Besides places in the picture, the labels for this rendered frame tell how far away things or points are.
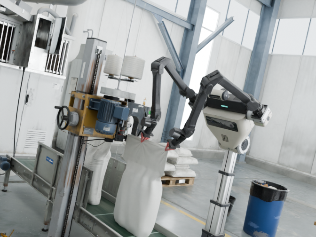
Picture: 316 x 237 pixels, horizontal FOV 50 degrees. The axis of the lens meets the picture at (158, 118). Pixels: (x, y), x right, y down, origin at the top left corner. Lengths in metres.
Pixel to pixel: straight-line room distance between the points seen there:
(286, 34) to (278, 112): 2.44
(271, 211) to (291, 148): 6.39
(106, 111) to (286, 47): 9.36
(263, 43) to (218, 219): 9.07
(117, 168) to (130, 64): 1.25
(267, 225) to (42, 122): 3.50
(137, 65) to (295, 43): 9.05
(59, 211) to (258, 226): 2.59
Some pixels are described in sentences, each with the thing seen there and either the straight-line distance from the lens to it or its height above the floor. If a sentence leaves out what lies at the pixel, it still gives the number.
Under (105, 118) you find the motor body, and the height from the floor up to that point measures 1.20.
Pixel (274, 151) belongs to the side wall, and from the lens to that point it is 10.95.
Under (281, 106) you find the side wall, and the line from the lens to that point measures 10.98.
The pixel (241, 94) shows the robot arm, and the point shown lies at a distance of 2.28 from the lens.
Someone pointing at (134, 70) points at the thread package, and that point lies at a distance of 2.53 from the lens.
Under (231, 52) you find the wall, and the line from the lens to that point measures 10.59.
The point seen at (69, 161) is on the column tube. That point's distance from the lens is 2.67.
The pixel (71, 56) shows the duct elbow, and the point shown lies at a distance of 5.90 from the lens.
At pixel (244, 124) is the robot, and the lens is 2.56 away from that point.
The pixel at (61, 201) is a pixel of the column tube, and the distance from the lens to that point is 2.75.
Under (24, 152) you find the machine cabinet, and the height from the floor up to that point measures 0.23.
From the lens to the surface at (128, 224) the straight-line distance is 2.70.
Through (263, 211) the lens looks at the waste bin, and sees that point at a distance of 4.45.
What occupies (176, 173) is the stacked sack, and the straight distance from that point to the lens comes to 5.95.
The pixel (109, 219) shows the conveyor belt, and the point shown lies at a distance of 2.88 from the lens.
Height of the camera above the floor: 1.40
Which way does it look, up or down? 3 degrees down
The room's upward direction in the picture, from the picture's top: 12 degrees clockwise
